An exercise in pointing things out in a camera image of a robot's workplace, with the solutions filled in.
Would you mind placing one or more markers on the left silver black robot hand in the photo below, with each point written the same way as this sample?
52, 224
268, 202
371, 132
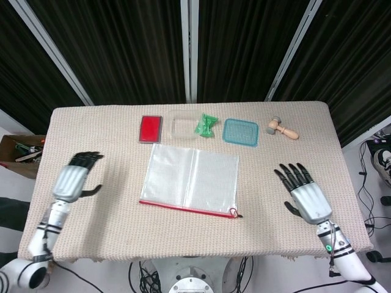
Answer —
68, 183

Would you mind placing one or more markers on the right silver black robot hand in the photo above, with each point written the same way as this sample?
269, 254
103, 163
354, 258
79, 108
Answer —
310, 203

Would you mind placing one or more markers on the clear zipper pouch red trim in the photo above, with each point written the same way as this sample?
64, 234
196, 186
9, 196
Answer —
189, 180

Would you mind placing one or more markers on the brown cardboard box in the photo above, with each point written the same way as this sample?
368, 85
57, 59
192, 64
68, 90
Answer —
18, 169

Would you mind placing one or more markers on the beige woven tablecloth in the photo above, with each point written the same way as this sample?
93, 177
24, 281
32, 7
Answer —
122, 232

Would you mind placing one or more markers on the small wooden toy hammer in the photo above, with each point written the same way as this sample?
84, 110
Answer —
285, 132

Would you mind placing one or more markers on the black and white sneaker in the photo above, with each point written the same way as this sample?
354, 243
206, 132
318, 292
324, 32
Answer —
382, 161

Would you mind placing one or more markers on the teal plastic tray lid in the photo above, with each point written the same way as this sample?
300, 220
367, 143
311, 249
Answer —
240, 133

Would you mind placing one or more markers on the red rectangular stamp pad case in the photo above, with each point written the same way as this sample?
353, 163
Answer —
150, 128

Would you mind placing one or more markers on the black pleated curtain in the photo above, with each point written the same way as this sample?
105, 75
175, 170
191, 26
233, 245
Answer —
21, 82
244, 52
122, 52
354, 67

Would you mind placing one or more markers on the clear plastic container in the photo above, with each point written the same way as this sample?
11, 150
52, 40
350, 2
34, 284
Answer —
182, 131

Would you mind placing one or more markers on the green plastic packet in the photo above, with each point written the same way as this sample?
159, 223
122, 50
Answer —
206, 125

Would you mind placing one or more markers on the silver robot torso base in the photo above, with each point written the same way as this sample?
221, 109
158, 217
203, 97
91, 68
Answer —
192, 274

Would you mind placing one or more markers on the silver aluminium frame pillar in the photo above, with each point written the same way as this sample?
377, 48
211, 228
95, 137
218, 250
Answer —
52, 49
189, 52
293, 52

